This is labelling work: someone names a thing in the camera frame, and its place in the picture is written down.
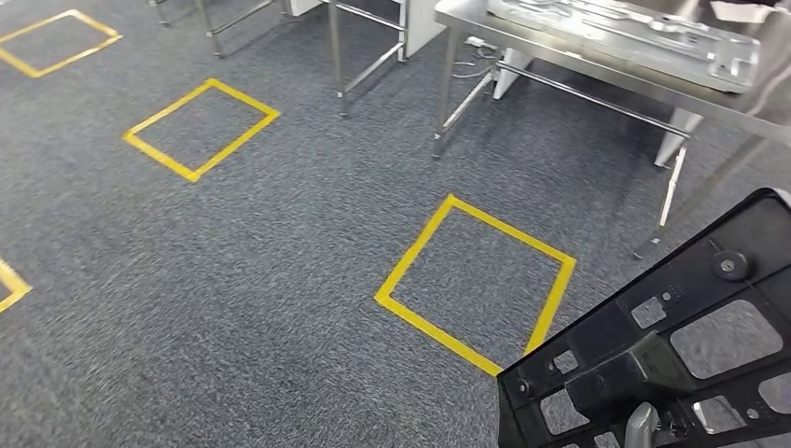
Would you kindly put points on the machined aluminium fixture plate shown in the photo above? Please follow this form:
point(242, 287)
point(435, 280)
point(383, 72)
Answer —
point(618, 31)

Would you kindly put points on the white paper sheet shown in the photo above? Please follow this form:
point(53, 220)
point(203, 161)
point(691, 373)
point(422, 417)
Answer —
point(741, 11)

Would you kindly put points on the steel table frame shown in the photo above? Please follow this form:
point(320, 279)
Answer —
point(207, 31)

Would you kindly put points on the yellow floor tape square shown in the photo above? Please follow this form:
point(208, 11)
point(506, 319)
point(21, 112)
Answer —
point(159, 158)
point(80, 57)
point(415, 247)
point(21, 285)

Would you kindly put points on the stainless steel workbench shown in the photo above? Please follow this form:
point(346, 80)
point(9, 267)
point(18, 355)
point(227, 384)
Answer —
point(469, 17)

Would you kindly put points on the black plastic plate bracket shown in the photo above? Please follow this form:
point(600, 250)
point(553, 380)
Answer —
point(618, 371)

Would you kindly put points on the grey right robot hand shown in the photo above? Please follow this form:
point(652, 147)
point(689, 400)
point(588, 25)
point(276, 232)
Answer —
point(641, 426)

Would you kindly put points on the white power strip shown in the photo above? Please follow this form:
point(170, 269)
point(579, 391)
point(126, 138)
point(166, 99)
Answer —
point(479, 43)

